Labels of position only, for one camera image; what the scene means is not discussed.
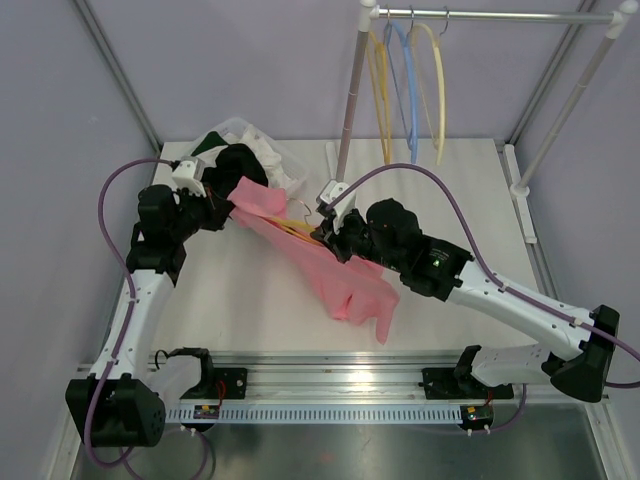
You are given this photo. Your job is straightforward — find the cream hanger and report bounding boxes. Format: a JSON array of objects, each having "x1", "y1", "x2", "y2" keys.
[{"x1": 409, "y1": 23, "x2": 447, "y2": 166}]

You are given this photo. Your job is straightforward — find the black t shirt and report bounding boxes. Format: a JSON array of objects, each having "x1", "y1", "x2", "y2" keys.
[{"x1": 202, "y1": 143, "x2": 269, "y2": 198}]

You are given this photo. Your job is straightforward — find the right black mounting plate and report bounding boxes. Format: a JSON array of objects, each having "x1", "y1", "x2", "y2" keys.
[{"x1": 421, "y1": 367, "x2": 515, "y2": 400}]

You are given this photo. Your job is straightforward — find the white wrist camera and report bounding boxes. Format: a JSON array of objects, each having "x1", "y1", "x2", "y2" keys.
[
  {"x1": 172, "y1": 157, "x2": 206, "y2": 197},
  {"x1": 317, "y1": 179, "x2": 356, "y2": 233}
]

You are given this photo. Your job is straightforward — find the black mounting plate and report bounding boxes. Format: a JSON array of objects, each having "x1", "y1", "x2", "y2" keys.
[
  {"x1": 421, "y1": 367, "x2": 515, "y2": 400},
  {"x1": 180, "y1": 367, "x2": 248, "y2": 400}
]

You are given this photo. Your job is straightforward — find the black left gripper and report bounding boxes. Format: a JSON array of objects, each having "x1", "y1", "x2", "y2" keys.
[{"x1": 170, "y1": 181, "x2": 233, "y2": 241}]

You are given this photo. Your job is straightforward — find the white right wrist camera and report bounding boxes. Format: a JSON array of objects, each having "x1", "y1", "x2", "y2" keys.
[{"x1": 317, "y1": 179, "x2": 356, "y2": 233}]

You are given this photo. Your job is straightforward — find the blue hanger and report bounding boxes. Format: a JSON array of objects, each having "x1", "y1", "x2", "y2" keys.
[{"x1": 383, "y1": 16, "x2": 419, "y2": 165}]

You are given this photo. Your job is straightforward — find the white plastic perforated basket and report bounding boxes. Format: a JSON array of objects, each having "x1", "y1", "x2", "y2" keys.
[{"x1": 187, "y1": 117, "x2": 309, "y2": 197}]

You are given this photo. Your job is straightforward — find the metal clothes rack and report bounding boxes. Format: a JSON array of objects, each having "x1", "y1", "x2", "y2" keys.
[{"x1": 324, "y1": 0, "x2": 640, "y2": 244}]

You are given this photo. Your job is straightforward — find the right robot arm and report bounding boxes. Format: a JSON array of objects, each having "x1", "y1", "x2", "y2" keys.
[{"x1": 312, "y1": 199, "x2": 619, "y2": 403}]

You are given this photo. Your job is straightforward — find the yellow hanger with metal hook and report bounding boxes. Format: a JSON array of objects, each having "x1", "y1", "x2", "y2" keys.
[{"x1": 366, "y1": 30, "x2": 393, "y2": 165}]

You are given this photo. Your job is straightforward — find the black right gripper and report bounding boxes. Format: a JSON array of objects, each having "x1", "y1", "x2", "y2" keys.
[{"x1": 314, "y1": 207, "x2": 405, "y2": 273}]

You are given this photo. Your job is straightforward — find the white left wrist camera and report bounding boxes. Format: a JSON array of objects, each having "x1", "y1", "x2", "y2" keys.
[{"x1": 172, "y1": 157, "x2": 206, "y2": 197}]

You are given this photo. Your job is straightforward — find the green and white t shirt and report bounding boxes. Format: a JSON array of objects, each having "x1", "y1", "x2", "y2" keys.
[{"x1": 191, "y1": 131, "x2": 228, "y2": 157}]

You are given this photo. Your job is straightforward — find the pink t shirt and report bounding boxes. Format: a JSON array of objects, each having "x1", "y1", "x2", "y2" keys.
[{"x1": 228, "y1": 177, "x2": 400, "y2": 345}]

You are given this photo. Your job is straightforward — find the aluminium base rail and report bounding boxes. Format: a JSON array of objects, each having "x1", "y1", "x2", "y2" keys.
[{"x1": 74, "y1": 349, "x2": 609, "y2": 406}]

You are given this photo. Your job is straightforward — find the white slotted cable duct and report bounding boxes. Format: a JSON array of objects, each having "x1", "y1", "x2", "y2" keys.
[{"x1": 166, "y1": 403, "x2": 462, "y2": 425}]

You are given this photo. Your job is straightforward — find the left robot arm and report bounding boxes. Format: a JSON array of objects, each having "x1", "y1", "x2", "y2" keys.
[{"x1": 65, "y1": 185, "x2": 246, "y2": 448}]

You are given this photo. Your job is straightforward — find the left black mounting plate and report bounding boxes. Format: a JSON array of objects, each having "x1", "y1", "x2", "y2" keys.
[{"x1": 180, "y1": 367, "x2": 248, "y2": 400}]

